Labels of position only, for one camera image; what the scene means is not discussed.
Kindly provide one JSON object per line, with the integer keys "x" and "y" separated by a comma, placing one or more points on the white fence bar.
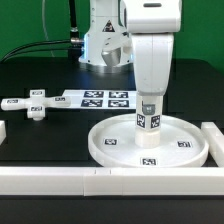
{"x": 215, "y": 139}
{"x": 2, "y": 131}
{"x": 110, "y": 181}

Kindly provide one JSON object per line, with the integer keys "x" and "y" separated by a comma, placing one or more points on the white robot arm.
{"x": 138, "y": 33}

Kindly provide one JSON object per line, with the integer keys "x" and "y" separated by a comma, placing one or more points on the white cross-shaped table base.
{"x": 35, "y": 104}

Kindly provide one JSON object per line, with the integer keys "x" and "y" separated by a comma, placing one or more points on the white marker plate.
{"x": 101, "y": 99}

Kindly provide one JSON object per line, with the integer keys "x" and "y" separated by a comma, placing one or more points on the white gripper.
{"x": 152, "y": 55}

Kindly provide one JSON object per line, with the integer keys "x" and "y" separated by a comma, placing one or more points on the white round table top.
{"x": 112, "y": 143}

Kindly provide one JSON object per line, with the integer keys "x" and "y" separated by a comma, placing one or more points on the white right fence bar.
{"x": 215, "y": 139}

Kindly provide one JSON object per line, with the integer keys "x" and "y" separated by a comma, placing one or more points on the white front fence bar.
{"x": 110, "y": 181}

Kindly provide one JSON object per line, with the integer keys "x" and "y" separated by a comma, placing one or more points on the black upright cable connector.
{"x": 74, "y": 52}

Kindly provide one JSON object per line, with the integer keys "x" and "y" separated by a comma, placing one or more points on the white left fence bar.
{"x": 2, "y": 131}

